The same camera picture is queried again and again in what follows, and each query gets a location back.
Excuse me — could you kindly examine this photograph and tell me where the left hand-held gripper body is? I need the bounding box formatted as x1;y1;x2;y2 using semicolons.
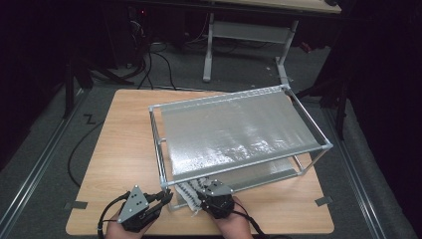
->
117;184;163;233

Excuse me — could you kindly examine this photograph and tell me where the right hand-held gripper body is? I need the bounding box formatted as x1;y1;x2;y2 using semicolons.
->
198;179;235;219

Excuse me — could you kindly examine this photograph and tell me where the white grey patterned cloth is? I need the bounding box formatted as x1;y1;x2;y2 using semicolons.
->
174;177;213;217

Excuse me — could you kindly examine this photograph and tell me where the grey two-tier metal rack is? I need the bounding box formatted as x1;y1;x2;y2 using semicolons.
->
147;84;333;212

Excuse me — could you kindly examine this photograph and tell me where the person's right hand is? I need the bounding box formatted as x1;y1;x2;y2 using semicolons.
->
212;198;255;239

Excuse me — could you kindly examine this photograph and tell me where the person's left hand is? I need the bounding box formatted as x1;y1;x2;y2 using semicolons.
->
105;220;152;239

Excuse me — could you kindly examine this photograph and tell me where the grey tape piece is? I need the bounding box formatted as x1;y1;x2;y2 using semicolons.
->
64;201;90;211
315;195;333;207

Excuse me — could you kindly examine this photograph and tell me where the black metal stand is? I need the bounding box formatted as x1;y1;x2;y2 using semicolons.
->
292;78;350;141
63;59;94;120

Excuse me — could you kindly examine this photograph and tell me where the desk with white metal legs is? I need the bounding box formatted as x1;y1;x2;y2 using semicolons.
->
202;0;342;90

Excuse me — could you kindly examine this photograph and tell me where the small red object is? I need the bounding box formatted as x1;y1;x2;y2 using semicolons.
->
298;41;314;54

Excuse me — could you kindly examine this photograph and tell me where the left hand-held gripper cable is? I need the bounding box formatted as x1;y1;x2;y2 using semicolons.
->
97;190;132;239

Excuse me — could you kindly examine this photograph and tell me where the hand-held gripper cable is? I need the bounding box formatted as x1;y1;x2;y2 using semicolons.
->
232;200;293;239
97;190;132;239

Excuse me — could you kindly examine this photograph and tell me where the right hand-held gripper cable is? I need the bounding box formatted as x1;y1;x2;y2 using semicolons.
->
232;200;293;239

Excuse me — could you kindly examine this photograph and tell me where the black floor cable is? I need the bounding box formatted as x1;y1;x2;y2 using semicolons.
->
67;120;106;187

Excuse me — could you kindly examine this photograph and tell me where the metal floor rail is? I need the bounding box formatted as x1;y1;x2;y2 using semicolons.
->
321;106;389;239
0;88;88;233

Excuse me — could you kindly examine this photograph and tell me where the bundle of black cables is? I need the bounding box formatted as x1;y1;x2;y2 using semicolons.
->
125;6;178;92

